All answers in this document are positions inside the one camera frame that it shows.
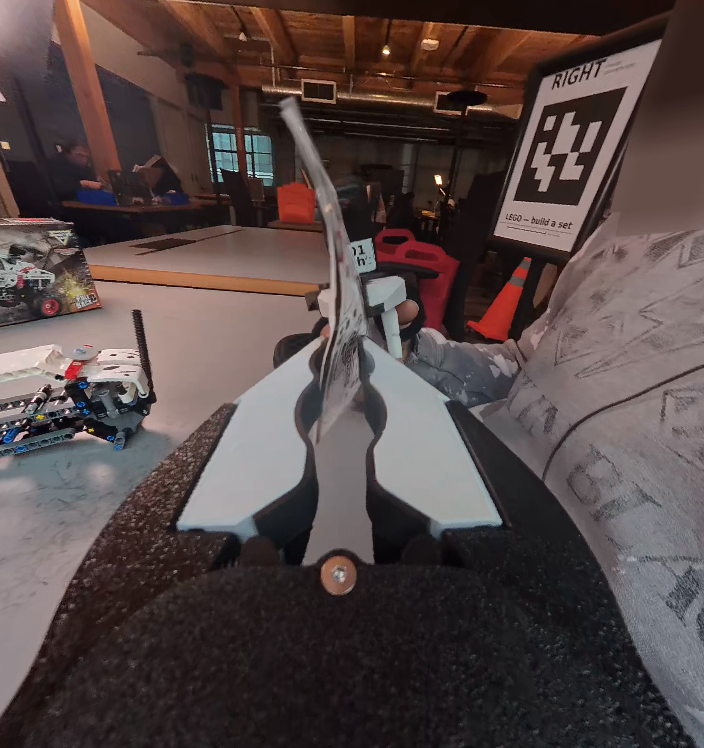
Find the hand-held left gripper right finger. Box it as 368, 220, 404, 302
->
355, 339, 503, 565

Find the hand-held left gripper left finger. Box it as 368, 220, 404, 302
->
177, 336, 330, 565

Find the white sticker sheet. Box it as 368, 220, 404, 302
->
279, 96, 367, 442

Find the white black toy truck chassis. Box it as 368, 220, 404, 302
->
0, 310, 157, 462

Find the person's right forearm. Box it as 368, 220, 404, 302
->
410, 327, 525, 407

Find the grey desk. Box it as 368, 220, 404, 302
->
0, 280, 505, 748

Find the red chair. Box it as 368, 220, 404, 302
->
374, 229, 461, 334

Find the orange crate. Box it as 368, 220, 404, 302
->
277, 182, 318, 224

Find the orange traffic cone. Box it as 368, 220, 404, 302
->
468, 257, 533, 342

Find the wood-edged grey table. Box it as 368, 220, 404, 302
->
83, 225, 332, 296

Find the window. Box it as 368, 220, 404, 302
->
212, 131, 274, 185

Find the framed marker tag sign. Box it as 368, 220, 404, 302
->
486, 12, 674, 264

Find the printed toy truck box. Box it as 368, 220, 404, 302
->
0, 218, 103, 331

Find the thin black cable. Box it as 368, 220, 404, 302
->
542, 359, 704, 480

